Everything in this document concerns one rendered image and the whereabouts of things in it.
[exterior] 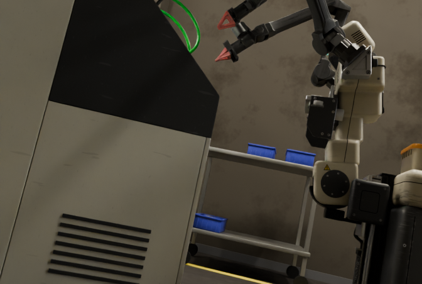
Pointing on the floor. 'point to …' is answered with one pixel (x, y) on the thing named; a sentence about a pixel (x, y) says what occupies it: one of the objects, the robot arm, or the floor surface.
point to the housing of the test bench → (27, 70)
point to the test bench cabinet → (105, 202)
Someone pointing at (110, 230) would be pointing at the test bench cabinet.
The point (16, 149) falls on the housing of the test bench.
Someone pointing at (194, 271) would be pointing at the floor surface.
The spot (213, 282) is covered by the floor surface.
